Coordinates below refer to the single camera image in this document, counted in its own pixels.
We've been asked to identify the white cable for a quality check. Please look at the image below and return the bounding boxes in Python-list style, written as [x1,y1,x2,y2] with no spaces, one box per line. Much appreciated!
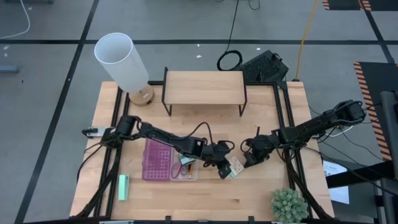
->
[0,0,31,40]

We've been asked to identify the white printed sheet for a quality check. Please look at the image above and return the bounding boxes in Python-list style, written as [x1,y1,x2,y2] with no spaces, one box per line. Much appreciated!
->
[322,160,351,205]

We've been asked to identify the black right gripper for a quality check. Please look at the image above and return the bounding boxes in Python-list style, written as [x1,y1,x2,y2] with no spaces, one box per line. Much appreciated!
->
[243,135,280,169]

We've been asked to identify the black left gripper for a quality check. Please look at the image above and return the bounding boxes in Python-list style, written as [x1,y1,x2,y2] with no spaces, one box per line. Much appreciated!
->
[201,141,236,171]

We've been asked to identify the black orange hazard striped mat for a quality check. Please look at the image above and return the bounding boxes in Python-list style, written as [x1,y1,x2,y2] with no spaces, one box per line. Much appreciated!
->
[353,61,398,162]
[322,0,398,12]

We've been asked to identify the grey floor block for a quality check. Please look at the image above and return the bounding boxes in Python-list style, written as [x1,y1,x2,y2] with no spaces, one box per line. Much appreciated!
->
[0,64,19,74]

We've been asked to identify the purple-lidded clear pencil case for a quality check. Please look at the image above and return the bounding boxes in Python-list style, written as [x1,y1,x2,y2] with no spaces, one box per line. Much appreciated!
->
[142,138,200,182]

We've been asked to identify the grey metal stand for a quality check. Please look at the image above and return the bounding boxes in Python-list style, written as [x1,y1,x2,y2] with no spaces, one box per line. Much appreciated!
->
[379,90,398,224]

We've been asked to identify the black coiled cable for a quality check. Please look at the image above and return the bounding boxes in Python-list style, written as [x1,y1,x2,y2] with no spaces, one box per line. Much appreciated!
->
[216,0,243,72]

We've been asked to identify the white shade table lamp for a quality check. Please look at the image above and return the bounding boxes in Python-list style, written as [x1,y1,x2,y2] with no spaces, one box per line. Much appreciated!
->
[94,32,155,107]

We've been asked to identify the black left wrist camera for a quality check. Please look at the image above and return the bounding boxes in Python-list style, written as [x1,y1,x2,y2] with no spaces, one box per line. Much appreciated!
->
[218,164,233,180]

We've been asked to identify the green artificial plant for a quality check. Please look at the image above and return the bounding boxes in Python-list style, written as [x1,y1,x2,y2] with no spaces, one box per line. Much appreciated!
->
[269,188,310,224]

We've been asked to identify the teal sticky note pad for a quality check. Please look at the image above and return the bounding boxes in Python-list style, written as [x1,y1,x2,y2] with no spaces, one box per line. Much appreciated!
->
[229,156,246,179]

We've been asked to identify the yellow cable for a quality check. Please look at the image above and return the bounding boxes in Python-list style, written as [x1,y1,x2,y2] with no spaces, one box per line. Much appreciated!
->
[295,0,320,82]

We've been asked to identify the black metal table frame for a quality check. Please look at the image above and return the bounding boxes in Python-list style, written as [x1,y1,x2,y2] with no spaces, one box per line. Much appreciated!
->
[70,80,336,224]

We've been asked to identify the wooden shelf riser black legs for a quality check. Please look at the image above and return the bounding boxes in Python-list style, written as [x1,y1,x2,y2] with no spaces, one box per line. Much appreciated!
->
[161,67,249,118]

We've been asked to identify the mint green eraser block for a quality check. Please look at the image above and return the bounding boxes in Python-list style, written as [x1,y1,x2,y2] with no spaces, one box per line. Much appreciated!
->
[118,174,131,202]

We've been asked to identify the green crayon box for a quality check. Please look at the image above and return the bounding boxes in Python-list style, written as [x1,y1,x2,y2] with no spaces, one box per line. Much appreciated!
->
[179,155,197,166]

